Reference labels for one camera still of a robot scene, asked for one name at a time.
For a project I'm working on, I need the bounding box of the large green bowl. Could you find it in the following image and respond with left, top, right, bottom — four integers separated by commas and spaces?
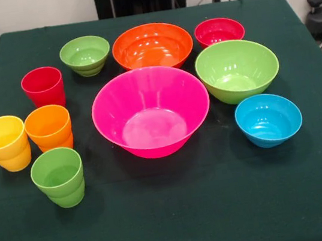
192, 33, 285, 110

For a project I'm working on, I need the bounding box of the small blue bowl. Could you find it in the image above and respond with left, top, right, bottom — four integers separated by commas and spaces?
231, 88, 307, 153

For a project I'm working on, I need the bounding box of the yellow cup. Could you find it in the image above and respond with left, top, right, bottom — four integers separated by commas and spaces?
0, 112, 35, 175

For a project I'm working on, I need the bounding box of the red cup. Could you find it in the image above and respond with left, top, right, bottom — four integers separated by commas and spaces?
19, 64, 68, 114

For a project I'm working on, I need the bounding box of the large pink bowl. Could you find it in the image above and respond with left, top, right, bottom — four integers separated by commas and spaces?
85, 58, 217, 167

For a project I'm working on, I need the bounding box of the dark green tablecloth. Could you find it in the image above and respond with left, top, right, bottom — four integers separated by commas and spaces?
0, 0, 322, 241

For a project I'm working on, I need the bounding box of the small red bowl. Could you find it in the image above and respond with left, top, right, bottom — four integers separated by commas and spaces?
192, 14, 248, 50

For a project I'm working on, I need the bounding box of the large orange bowl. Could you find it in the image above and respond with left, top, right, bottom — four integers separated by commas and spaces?
109, 17, 197, 78

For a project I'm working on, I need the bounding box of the small green bowl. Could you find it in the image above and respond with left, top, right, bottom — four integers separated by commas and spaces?
57, 32, 115, 81

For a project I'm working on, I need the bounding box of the orange cup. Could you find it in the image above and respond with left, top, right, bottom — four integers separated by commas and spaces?
21, 102, 76, 156

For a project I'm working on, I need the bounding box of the green cup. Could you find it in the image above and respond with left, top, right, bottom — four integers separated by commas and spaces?
27, 144, 89, 213

